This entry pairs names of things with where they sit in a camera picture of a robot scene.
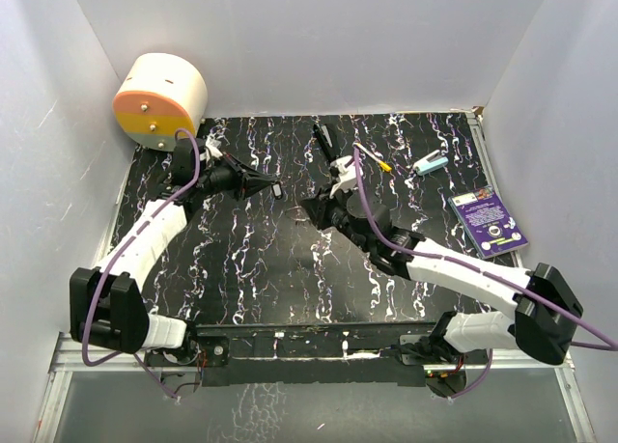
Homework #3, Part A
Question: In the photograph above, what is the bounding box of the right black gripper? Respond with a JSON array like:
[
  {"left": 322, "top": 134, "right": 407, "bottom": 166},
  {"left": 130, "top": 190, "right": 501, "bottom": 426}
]
[{"left": 301, "top": 180, "right": 373, "bottom": 254}]

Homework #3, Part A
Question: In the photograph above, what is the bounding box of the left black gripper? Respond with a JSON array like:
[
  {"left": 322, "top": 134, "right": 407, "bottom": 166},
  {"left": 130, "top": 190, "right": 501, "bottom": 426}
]
[{"left": 197, "top": 152, "right": 276, "bottom": 203}]

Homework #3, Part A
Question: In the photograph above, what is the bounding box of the black car key fob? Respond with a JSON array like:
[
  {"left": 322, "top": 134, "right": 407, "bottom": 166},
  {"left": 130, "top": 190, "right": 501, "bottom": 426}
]
[{"left": 271, "top": 182, "right": 284, "bottom": 200}]

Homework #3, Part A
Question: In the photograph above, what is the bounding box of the metal keyring with clips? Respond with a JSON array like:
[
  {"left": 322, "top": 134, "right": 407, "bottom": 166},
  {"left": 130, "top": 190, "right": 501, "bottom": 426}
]
[{"left": 285, "top": 206, "right": 310, "bottom": 223}]

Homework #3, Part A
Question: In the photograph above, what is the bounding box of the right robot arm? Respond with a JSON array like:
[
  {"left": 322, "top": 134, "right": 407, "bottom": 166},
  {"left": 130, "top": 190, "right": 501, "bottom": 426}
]
[{"left": 300, "top": 191, "right": 583, "bottom": 366}]

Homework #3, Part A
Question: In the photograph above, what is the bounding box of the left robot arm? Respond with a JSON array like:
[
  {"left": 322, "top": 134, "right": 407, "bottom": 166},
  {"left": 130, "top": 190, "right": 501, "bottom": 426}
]
[{"left": 70, "top": 138, "right": 282, "bottom": 365}]

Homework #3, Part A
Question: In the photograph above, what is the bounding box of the white pen yellow tip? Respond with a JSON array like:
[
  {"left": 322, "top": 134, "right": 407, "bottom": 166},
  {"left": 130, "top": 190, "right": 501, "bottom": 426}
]
[{"left": 353, "top": 142, "right": 392, "bottom": 173}]

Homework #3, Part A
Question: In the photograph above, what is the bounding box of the black stapler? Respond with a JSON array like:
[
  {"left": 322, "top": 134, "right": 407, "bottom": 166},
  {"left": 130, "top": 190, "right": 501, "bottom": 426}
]
[{"left": 313, "top": 124, "right": 341, "bottom": 163}]

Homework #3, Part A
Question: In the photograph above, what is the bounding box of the white cylindrical drawer box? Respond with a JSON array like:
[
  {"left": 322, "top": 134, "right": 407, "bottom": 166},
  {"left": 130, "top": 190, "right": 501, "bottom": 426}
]
[{"left": 112, "top": 52, "right": 208, "bottom": 152}]

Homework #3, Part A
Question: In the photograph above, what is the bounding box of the light blue mini stapler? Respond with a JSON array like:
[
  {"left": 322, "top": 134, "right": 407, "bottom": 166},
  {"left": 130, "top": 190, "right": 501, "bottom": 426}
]
[{"left": 412, "top": 150, "right": 448, "bottom": 176}]

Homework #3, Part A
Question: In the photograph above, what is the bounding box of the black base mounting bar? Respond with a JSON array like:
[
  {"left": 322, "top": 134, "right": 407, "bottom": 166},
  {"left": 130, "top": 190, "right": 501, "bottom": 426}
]
[{"left": 146, "top": 321, "right": 488, "bottom": 396}]

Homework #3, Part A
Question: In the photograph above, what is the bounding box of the purple booklet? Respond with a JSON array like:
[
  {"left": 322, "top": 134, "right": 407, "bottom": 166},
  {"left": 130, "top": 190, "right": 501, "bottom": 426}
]
[{"left": 448, "top": 186, "right": 528, "bottom": 260}]

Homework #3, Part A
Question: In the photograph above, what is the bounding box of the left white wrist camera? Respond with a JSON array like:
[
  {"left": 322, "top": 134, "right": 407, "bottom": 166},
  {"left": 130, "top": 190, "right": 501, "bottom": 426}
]
[{"left": 201, "top": 136, "right": 223, "bottom": 161}]

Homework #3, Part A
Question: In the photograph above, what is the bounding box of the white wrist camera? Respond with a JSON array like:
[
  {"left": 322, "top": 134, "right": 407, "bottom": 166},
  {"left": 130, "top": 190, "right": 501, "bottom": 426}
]
[
  {"left": 201, "top": 136, "right": 223, "bottom": 161},
  {"left": 329, "top": 155, "right": 357, "bottom": 199}
]

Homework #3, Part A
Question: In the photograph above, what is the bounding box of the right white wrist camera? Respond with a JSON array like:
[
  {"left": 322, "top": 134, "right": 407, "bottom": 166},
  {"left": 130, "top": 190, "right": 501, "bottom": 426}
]
[{"left": 329, "top": 155, "right": 357, "bottom": 199}]

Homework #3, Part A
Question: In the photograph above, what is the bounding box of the aluminium frame rail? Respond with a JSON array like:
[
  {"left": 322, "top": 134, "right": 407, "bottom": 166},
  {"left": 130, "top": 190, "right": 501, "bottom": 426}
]
[{"left": 33, "top": 331, "right": 204, "bottom": 443}]

